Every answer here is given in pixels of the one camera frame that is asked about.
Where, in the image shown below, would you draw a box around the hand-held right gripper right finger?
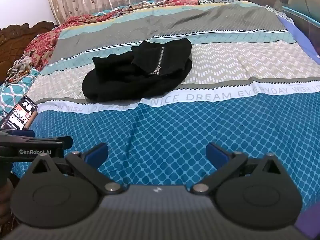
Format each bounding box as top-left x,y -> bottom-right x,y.
192,142 -> 283,194

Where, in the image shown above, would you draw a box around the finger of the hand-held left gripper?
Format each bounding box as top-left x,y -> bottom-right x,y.
0,129 -> 35,142
32,136 -> 73,149

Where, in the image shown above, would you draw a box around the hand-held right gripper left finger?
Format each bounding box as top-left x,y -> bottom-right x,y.
31,143 -> 124,194

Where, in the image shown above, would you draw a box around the black pants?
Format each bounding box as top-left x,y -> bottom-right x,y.
82,38 -> 193,103

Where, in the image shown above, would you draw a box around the black smartphone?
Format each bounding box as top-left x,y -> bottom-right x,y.
3,95 -> 38,131

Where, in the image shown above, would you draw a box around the teal white patterned pillow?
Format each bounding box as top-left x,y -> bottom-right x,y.
0,69 -> 40,120

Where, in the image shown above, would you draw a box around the teal grey patterned bedsheet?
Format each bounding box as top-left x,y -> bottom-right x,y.
11,1 -> 320,209

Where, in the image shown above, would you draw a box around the carved wooden headboard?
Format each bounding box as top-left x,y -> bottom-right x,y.
0,21 -> 59,83

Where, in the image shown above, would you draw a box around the red floral blanket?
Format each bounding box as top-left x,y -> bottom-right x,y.
5,0 -> 200,84

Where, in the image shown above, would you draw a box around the purple cloth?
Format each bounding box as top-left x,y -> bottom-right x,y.
278,15 -> 320,64

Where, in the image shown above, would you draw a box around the clear plastic storage box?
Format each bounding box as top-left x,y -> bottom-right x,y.
244,0 -> 320,53

